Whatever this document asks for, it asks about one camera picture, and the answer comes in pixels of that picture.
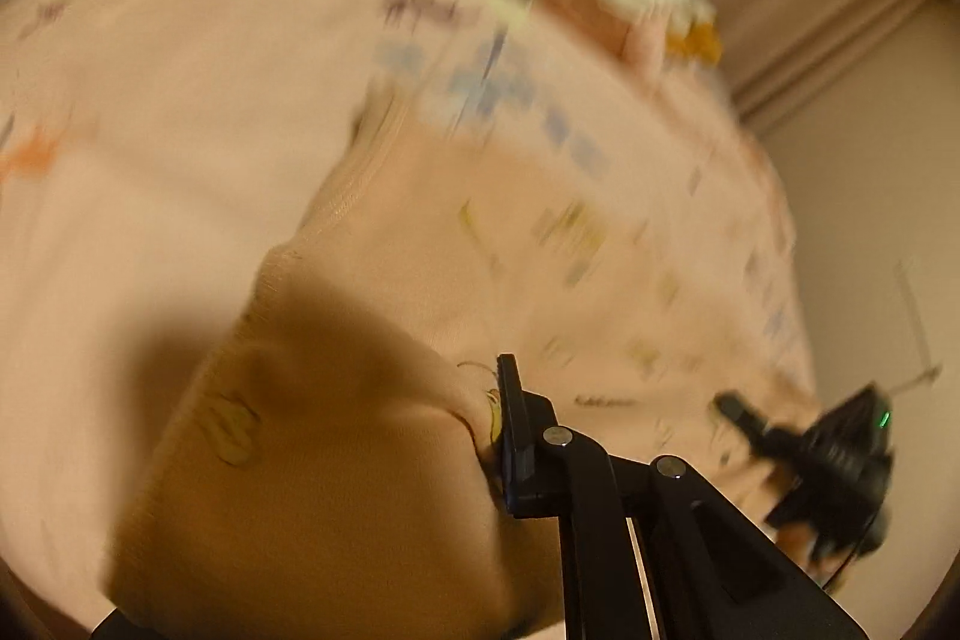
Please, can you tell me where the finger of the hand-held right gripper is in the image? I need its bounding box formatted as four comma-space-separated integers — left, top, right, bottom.
712, 391, 785, 461

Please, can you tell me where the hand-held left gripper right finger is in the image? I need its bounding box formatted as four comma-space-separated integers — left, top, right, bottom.
498, 353, 865, 640

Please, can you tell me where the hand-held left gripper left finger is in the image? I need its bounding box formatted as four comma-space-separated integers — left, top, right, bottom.
90, 608, 151, 640

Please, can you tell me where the pink bear-print shirt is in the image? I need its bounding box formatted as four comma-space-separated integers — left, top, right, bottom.
105, 85, 826, 640

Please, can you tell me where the stack of pink folded clothes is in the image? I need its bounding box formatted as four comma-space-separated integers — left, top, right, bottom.
538, 0, 670, 80

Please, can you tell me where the pink animal-print blanket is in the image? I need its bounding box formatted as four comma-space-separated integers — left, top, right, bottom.
0, 0, 826, 611

